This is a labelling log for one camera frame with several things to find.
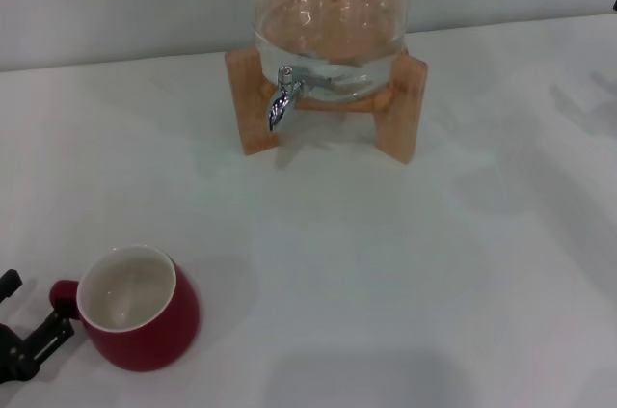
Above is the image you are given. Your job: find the red ceramic cup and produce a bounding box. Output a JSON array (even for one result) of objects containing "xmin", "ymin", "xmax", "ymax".
[{"xmin": 49, "ymin": 243, "xmax": 201, "ymax": 371}]

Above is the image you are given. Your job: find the wooden dispenser stand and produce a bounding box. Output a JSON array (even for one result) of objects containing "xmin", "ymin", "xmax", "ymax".
[{"xmin": 224, "ymin": 43, "xmax": 429, "ymax": 167}]

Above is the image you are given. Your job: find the chrome faucet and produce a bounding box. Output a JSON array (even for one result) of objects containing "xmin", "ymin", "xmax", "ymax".
[{"xmin": 266, "ymin": 65, "xmax": 309, "ymax": 133}]

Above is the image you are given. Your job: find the glass water dispenser jar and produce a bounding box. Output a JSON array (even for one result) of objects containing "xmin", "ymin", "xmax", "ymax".
[{"xmin": 250, "ymin": 0, "xmax": 414, "ymax": 104}]

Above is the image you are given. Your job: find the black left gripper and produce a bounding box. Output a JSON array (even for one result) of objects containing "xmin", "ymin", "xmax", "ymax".
[{"xmin": 0, "ymin": 268, "xmax": 78, "ymax": 383}]

